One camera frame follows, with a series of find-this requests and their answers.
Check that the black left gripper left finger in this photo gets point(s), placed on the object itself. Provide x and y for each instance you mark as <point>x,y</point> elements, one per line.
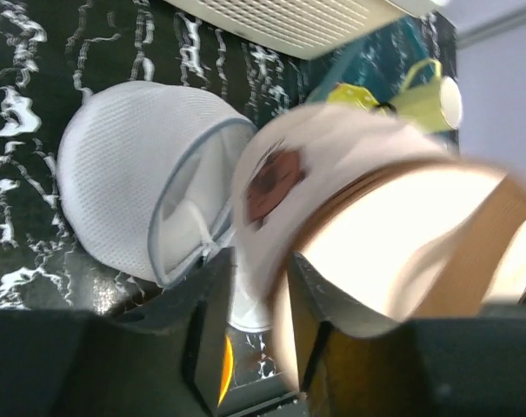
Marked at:
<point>164,358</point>

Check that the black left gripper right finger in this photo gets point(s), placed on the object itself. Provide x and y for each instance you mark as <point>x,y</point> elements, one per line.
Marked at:
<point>353,361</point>

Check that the beige brown-trimmed laundry bag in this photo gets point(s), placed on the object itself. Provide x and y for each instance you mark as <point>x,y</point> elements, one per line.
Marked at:
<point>381,210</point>

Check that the white mesh laundry bag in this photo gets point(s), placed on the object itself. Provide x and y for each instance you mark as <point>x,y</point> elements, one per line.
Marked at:
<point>144,172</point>

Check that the cream plastic laundry basket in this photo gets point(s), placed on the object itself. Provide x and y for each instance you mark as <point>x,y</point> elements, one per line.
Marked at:
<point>304,29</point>

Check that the orange plastic bowl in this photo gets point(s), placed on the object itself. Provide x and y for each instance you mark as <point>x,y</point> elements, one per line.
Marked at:
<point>228,369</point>

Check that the yellow-green plate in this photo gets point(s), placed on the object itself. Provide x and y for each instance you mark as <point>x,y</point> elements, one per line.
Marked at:
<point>353,95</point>

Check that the yellow-green mug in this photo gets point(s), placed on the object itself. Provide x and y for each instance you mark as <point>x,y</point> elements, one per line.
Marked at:
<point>435,106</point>

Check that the clear blue plastic tray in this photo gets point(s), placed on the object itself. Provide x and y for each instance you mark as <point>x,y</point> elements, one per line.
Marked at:
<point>381,60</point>

